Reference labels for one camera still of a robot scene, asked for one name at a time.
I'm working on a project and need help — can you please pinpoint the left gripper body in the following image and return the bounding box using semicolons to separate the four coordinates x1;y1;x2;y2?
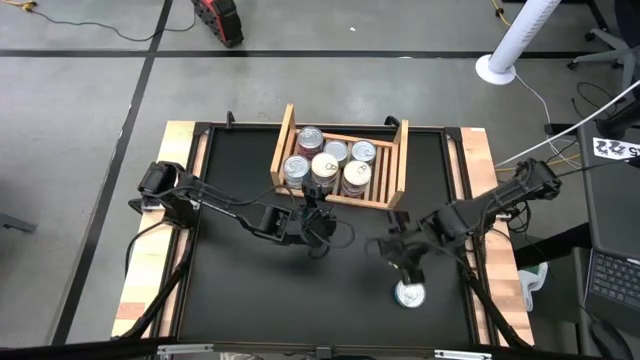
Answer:
294;203;339;247

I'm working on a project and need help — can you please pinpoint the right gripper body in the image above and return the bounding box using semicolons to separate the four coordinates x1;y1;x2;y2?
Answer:
375;227;432;271

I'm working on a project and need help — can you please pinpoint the teal label tuna can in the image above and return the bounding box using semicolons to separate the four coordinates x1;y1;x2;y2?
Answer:
393;279;428;310
282;154;312;190

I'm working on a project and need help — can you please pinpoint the blue label salmon can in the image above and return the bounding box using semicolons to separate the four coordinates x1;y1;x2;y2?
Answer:
340;159;373;198
310;151;341;190

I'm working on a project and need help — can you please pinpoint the green label tuna can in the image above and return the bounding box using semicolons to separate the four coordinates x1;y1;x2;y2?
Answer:
323;139;350;167
350;139;378;165

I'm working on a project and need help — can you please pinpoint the red label tuna can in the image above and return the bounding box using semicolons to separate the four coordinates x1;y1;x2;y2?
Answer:
296;125;325;160

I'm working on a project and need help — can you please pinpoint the wooden slatted shelf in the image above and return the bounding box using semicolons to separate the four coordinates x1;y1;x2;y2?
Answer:
269;103;410;210

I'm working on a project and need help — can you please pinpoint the black table mat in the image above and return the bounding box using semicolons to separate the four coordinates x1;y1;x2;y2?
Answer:
177;123;475;347

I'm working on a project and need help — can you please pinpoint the white plastic bag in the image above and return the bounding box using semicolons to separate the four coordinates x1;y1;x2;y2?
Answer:
517;261;550;312

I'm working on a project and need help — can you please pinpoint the dark laptop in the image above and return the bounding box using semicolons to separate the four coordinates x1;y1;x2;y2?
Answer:
583;247;640;321

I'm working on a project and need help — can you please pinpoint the white tower fan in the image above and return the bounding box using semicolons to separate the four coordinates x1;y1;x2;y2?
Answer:
474;0;564;86

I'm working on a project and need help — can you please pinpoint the dark grey side desk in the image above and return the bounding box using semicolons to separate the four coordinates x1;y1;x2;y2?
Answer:
577;117;640;326

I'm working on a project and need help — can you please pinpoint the red and black tool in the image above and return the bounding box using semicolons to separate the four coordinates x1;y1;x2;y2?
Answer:
191;0;246;49

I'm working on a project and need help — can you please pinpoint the white fiducial tag paper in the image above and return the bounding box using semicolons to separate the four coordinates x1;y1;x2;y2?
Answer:
592;137;640;161

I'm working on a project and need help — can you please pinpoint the grey office chair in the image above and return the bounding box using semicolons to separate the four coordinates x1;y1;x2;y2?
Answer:
567;0;640;91

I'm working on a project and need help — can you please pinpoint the grey furniture foot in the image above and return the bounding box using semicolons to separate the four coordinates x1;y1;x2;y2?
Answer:
0;212;39;235

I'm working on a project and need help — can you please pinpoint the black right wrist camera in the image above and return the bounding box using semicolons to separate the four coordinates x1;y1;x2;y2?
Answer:
387;209;411;232

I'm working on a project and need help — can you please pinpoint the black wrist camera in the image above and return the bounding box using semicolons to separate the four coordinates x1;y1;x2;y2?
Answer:
302;182;329;204
387;209;411;232

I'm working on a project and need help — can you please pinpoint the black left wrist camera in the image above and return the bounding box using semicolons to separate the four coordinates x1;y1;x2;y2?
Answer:
302;182;329;204

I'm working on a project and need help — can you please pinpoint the silver frame bracket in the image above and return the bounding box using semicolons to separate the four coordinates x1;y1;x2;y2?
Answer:
156;343;215;357
433;349;494;360

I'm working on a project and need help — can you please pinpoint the yellow extension cable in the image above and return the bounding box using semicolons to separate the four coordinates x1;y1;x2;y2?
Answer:
495;152;584;173
489;0;514;29

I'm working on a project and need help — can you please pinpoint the black arm base cable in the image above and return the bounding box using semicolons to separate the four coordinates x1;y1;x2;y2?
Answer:
123;219;169;279

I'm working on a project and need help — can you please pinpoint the thin white power cable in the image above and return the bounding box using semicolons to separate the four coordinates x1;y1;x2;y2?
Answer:
512;72;584;169

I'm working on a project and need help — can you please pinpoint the thick white cable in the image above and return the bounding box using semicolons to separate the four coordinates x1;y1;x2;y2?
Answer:
497;78;640;167

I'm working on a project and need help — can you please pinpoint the black cable loop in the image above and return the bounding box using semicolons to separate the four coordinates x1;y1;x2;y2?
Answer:
569;79;631;121

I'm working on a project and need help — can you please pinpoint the black floor cable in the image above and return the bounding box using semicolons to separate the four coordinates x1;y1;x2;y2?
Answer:
27;4;199;44

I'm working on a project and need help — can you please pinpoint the black frame crossbar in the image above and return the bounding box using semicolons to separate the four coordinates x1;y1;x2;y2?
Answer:
0;335;640;360

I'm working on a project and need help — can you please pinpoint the yellow cable plug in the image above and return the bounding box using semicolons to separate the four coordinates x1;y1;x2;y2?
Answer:
0;0;39;14

